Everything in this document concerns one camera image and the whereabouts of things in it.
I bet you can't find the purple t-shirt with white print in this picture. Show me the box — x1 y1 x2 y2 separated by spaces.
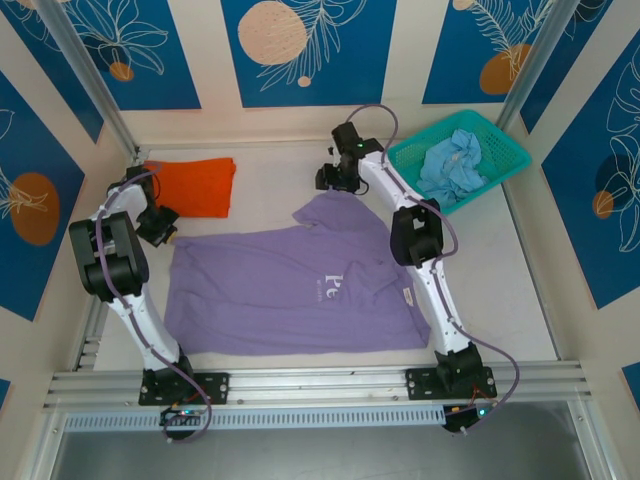
163 192 432 357

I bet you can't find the folded orange t-shirt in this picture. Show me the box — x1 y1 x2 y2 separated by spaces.
144 157 236 220

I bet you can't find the crumpled light blue t-shirt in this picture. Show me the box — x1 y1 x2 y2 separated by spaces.
416 128 490 204

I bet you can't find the teal plastic basket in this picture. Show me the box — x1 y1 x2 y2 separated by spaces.
387 109 532 216

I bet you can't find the grey metal base panel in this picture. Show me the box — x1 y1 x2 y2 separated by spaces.
49 429 594 480

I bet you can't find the aluminium side rail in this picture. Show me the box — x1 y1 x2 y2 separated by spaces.
74 147 145 374

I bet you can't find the aluminium frame post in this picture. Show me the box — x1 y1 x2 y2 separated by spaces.
35 0 142 157
494 0 576 131

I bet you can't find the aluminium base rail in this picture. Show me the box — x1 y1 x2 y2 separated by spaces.
47 360 587 409

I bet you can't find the grey slotted cable duct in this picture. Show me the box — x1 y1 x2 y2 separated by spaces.
64 405 447 434

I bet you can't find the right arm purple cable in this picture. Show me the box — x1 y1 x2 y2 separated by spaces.
343 103 521 436

